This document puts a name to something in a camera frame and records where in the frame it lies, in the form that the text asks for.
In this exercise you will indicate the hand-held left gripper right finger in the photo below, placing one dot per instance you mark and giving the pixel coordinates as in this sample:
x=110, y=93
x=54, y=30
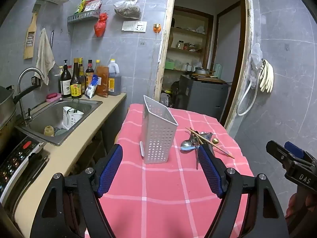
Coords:
x=210, y=171

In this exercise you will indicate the wooden chopstick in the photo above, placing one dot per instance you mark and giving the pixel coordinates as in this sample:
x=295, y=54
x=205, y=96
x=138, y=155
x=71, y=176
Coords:
x=218, y=148
x=195, y=134

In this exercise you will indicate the pink checked tablecloth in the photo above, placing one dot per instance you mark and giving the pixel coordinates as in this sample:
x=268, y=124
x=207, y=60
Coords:
x=168, y=191

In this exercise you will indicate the black wall plug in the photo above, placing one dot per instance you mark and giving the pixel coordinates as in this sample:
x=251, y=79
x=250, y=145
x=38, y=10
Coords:
x=36, y=81

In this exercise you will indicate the light green container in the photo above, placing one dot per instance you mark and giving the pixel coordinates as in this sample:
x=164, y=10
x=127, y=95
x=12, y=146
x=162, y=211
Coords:
x=218, y=70

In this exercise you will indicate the red cap sauce bottle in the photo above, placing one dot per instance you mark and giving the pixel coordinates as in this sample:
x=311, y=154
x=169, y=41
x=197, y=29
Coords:
x=89, y=73

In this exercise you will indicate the thin dark metal utensil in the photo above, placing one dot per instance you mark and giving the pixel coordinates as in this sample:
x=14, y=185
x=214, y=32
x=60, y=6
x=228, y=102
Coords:
x=197, y=160

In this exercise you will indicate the metal slotted utensil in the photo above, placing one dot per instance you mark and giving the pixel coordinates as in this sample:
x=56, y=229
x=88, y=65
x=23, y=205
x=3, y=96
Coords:
x=206, y=136

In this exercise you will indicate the grey wall shelf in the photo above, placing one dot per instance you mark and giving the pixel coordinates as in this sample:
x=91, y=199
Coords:
x=81, y=16

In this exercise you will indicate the cream rubber gloves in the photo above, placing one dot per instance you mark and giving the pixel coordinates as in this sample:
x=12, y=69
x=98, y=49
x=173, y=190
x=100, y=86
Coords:
x=267, y=76

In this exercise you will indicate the clear plastic bag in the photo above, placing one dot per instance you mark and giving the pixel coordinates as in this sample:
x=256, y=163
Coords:
x=127, y=8

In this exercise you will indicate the glass jar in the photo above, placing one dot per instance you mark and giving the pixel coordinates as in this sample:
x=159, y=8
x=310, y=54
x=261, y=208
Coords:
x=180, y=45

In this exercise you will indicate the wooden door frame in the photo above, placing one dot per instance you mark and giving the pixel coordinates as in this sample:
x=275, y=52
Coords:
x=168, y=29

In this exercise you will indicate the white wall switch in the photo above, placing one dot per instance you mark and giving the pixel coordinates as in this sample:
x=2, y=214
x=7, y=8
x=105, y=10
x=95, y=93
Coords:
x=128, y=26

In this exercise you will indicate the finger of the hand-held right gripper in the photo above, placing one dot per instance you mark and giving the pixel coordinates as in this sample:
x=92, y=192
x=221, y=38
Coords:
x=293, y=149
x=277, y=151

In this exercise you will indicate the white perforated utensil holder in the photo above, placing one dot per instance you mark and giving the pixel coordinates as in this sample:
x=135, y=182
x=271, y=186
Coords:
x=158, y=133

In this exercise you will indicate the orange wall hook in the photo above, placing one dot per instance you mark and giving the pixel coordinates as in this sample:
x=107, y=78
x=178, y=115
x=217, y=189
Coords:
x=156, y=28

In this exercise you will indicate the beige hanging towel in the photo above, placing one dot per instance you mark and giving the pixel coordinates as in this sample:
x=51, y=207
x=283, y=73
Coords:
x=44, y=57

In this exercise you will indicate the yellow label sauce bottle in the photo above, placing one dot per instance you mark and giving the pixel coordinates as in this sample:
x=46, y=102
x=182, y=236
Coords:
x=76, y=89

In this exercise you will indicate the red plastic bag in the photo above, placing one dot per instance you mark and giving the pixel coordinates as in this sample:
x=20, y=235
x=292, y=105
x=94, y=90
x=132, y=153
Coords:
x=100, y=26

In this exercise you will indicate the wooden shelf cabinet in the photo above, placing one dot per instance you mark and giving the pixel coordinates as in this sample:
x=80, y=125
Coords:
x=188, y=31

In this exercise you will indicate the blue white bag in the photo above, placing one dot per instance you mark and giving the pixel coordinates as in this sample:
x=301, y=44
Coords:
x=92, y=88

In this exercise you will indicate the metal spoon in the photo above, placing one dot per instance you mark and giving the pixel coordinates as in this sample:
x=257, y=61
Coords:
x=185, y=143
x=193, y=138

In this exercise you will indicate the hanging metal peeler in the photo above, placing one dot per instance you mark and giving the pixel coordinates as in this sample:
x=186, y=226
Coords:
x=52, y=38

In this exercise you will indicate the grey appliance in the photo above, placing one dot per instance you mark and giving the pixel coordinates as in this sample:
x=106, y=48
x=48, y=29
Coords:
x=203, y=96

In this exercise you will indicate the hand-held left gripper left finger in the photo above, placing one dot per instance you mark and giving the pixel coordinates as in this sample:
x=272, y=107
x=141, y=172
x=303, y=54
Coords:
x=111, y=168

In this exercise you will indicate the yellow sponge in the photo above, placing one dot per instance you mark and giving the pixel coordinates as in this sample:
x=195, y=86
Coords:
x=49, y=131

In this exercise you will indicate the pink soap dish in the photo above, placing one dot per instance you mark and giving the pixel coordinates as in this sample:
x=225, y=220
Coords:
x=53, y=97

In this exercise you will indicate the wooden vegetable slicer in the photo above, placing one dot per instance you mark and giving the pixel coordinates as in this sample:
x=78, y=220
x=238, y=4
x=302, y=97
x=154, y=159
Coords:
x=31, y=44

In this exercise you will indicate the red white packet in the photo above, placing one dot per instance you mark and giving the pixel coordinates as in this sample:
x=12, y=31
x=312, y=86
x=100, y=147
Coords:
x=92, y=5

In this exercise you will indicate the green box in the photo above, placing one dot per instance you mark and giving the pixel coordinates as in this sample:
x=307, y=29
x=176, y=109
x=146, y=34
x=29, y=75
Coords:
x=170, y=65

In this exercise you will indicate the hanging clear plastic bags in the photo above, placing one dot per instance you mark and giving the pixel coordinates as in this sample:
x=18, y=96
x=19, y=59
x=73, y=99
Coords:
x=256, y=54

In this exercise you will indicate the metal pot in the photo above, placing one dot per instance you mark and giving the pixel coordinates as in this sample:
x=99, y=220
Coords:
x=201, y=71

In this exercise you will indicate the white slotted container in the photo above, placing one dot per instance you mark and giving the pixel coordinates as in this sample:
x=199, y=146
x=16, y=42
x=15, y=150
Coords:
x=71, y=120

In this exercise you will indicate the blue plastic spoon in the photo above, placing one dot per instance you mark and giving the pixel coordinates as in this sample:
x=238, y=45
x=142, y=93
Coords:
x=187, y=149

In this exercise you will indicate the wooden cutting board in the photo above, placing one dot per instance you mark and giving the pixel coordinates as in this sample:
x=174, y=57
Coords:
x=213, y=80

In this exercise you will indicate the small brass object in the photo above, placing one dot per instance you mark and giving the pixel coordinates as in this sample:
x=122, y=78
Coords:
x=215, y=140

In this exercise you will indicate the yellow green packet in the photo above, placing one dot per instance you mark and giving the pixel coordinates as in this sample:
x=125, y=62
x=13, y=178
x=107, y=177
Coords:
x=80, y=6

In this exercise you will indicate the person's right hand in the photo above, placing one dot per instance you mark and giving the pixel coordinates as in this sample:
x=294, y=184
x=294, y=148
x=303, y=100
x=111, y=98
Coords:
x=292, y=205

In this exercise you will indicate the white wall socket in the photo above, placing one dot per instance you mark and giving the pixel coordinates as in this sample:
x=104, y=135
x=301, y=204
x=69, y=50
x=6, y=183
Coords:
x=140, y=26

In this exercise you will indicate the orange oil bottle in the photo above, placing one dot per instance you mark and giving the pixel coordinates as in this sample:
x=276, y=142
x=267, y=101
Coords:
x=102, y=81

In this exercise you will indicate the induction cooker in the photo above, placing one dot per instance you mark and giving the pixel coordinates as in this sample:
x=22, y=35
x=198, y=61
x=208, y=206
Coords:
x=17, y=158

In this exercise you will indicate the metal faucet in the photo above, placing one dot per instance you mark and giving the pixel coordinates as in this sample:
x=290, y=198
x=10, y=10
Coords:
x=24, y=72

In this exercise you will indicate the large clear jug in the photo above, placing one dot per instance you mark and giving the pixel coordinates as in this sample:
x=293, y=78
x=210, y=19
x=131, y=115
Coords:
x=114, y=79

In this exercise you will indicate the steel sink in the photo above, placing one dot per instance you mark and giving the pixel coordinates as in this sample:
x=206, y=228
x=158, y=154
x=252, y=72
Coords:
x=44, y=119

